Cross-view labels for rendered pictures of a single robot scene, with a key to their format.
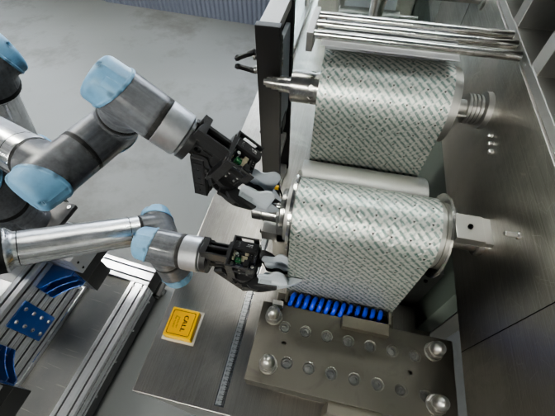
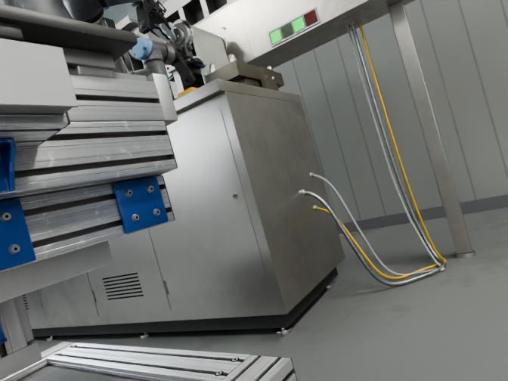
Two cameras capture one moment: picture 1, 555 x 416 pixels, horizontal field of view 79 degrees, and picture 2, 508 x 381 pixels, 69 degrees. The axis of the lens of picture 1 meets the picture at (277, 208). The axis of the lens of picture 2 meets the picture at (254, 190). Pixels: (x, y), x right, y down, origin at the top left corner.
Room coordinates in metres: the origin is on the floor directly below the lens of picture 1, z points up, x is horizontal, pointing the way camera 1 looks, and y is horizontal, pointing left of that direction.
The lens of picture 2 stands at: (-0.31, 1.44, 0.52)
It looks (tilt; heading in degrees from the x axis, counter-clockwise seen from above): 0 degrees down; 290
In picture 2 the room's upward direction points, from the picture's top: 15 degrees counter-clockwise
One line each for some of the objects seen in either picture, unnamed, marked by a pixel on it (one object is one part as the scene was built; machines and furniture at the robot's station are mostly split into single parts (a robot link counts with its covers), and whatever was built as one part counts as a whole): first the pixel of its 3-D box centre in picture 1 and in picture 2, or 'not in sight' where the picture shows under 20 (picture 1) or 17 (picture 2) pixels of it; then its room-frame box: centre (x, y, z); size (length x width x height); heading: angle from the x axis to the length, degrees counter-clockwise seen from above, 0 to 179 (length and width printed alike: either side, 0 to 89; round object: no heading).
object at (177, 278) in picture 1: (172, 261); (153, 78); (0.37, 0.26, 1.01); 0.11 x 0.08 x 0.11; 26
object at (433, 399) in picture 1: (440, 403); not in sight; (0.07, -0.29, 1.05); 0.04 x 0.04 x 0.04
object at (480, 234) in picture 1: (472, 229); not in sight; (0.29, -0.32, 1.28); 0.06 x 0.05 x 0.02; 78
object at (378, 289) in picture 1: (344, 284); (215, 66); (0.27, -0.14, 1.11); 0.23 x 0.01 x 0.18; 78
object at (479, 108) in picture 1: (466, 108); not in sight; (0.54, -0.37, 1.33); 0.07 x 0.07 x 0.07; 78
